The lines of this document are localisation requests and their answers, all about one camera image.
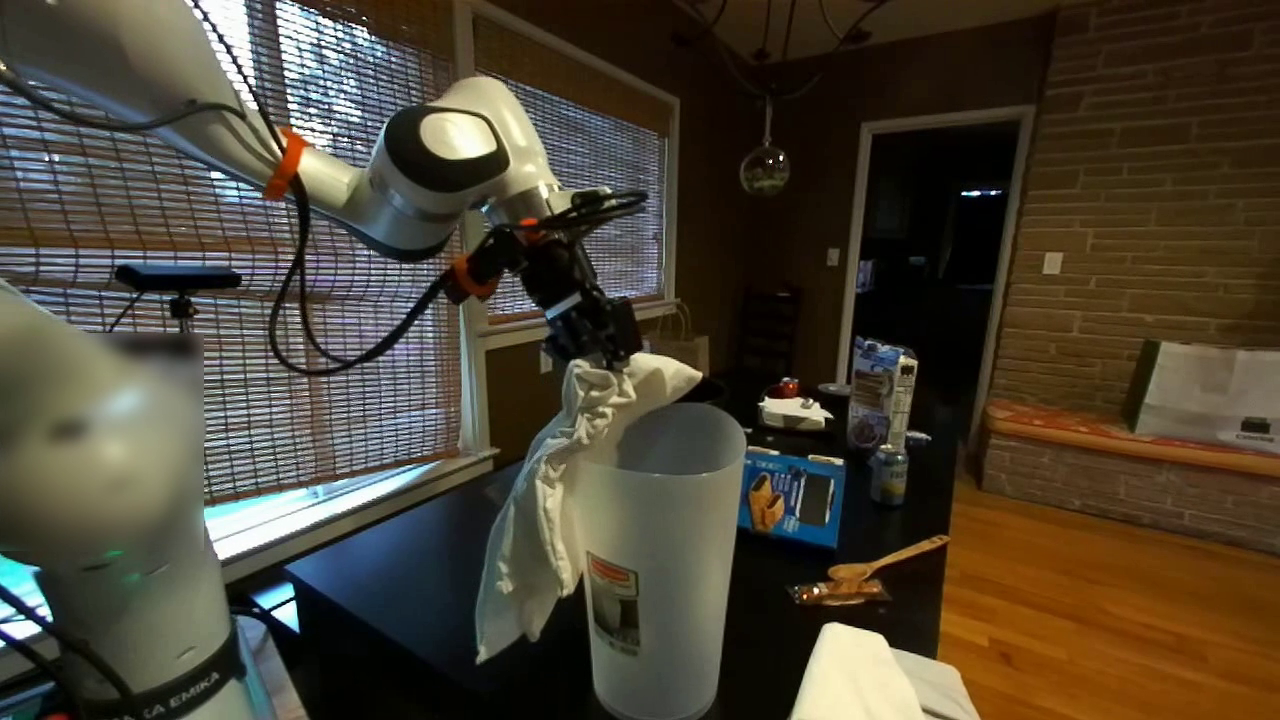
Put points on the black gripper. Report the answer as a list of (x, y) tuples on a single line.
[(572, 284)]

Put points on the white pillow case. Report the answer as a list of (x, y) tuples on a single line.
[(546, 523)]

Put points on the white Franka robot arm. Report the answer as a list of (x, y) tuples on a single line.
[(95, 494)]

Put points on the translucent plastic jar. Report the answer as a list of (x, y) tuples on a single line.
[(665, 561)]

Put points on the narrow bamboo window blind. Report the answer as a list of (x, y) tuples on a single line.
[(613, 226)]

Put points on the white food container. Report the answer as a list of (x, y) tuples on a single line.
[(795, 411)]

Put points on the blue snack box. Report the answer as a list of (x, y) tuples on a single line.
[(795, 496)]

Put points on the hanging glass globe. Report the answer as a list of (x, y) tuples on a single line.
[(765, 167)]

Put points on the wide bamboo window blind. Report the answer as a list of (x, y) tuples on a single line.
[(335, 385)]

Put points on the blue white paper package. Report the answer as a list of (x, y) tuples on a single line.
[(880, 393)]

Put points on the small metal can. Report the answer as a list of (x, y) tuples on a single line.
[(890, 473)]

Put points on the wooden spoon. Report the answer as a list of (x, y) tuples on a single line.
[(866, 568)]

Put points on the white crumpled cloth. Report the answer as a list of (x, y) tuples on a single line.
[(854, 674)]

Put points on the brick hearth bench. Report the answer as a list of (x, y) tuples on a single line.
[(1121, 462)]

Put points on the white flat box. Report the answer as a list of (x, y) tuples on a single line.
[(1207, 389)]

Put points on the white door frame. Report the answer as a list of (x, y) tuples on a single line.
[(857, 266)]

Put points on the black camera on stand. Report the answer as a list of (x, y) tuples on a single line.
[(173, 276)]

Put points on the white light switch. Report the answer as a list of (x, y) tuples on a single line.
[(1052, 263)]

